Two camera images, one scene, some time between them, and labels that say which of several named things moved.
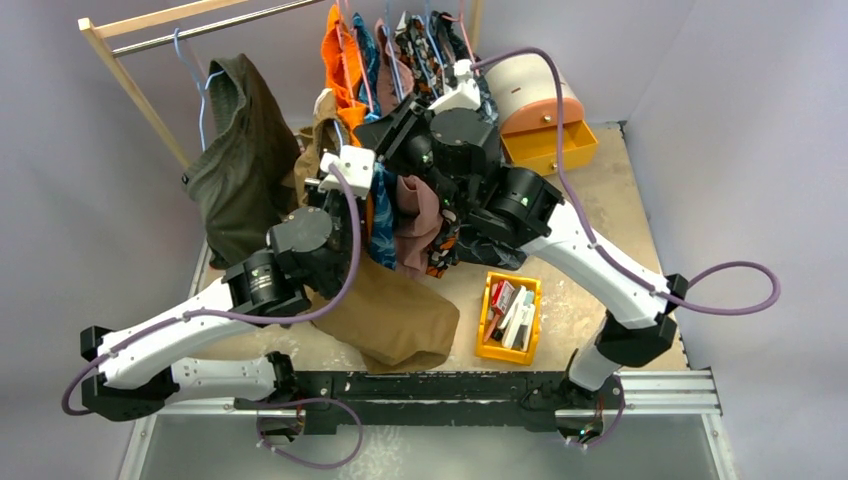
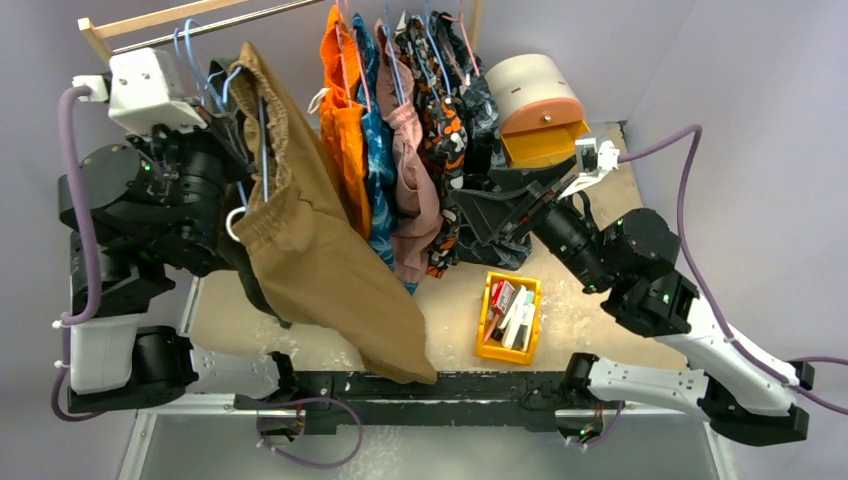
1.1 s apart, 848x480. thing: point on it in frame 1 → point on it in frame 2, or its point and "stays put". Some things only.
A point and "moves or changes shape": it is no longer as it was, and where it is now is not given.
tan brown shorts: x=377 y=316 moves or changes shape
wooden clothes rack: x=95 y=27 stays put
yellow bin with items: x=509 y=318 stays put
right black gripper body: x=395 y=125 → x=531 y=208
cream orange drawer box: x=524 y=87 stays put
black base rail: x=524 y=400 stays put
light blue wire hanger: x=337 y=132 → x=217 y=84
